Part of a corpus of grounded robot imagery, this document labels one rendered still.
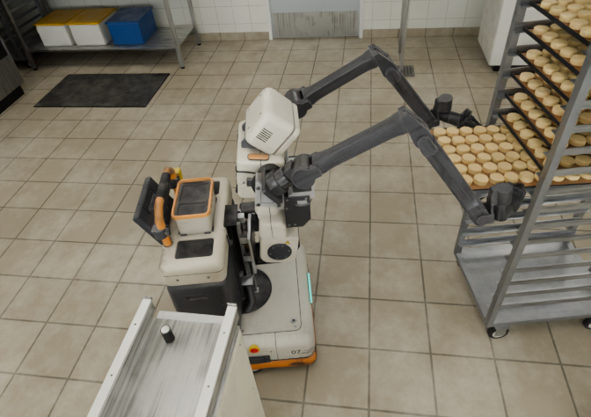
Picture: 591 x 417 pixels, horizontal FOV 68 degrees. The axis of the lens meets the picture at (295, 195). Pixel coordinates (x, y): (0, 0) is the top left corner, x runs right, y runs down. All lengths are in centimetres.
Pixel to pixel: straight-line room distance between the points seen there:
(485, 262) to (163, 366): 178
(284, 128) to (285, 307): 100
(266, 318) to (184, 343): 73
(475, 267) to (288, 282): 102
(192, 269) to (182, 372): 43
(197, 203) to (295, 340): 77
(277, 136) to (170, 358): 78
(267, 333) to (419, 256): 110
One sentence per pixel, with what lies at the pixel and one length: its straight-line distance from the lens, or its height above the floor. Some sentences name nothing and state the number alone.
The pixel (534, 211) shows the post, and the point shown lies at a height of 90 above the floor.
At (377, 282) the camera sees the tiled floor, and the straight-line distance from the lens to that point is 261.
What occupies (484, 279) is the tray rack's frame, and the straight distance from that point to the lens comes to 254.
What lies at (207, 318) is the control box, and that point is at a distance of 152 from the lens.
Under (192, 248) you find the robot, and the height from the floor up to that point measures 81.
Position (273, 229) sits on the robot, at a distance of 177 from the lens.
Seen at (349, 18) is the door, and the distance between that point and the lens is 542.
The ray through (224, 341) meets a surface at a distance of 139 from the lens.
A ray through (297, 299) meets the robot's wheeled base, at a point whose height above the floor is 28.
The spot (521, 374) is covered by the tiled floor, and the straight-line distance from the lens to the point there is 247.
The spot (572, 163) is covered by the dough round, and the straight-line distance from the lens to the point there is 183.
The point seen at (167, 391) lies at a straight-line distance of 144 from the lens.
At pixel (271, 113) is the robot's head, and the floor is 132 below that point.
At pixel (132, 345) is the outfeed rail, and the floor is 89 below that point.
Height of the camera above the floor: 208
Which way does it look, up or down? 42 degrees down
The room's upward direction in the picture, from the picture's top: 6 degrees counter-clockwise
